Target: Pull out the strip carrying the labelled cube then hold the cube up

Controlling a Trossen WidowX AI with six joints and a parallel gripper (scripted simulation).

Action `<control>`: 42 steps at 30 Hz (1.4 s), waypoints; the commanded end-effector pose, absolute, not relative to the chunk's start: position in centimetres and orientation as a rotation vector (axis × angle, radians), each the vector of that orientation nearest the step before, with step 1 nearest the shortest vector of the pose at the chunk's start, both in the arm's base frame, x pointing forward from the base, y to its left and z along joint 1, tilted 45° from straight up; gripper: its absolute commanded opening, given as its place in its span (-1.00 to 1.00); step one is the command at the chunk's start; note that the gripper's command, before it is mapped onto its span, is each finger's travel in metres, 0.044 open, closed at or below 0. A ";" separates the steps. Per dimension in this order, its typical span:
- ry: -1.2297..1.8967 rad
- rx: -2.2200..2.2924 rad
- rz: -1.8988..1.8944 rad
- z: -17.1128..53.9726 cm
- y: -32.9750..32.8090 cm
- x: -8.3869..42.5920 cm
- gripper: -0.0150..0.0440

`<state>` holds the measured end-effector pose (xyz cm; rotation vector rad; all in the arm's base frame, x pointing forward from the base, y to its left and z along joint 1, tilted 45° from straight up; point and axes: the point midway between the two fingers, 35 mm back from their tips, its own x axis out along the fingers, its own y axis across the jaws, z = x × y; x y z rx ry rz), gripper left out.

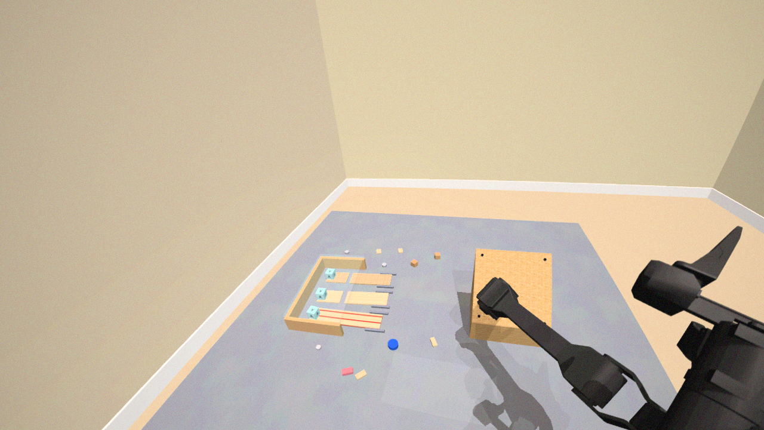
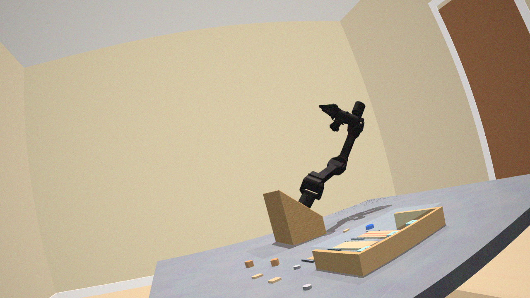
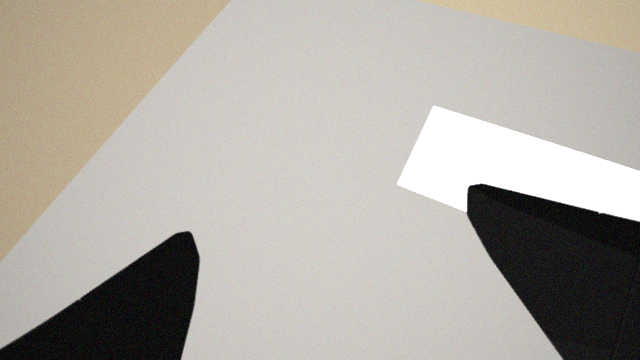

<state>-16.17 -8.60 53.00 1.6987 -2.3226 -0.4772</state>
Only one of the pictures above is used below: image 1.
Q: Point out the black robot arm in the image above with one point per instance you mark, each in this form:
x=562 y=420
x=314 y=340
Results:
x=597 y=378

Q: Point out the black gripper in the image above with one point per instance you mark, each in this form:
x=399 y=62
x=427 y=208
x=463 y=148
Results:
x=730 y=367

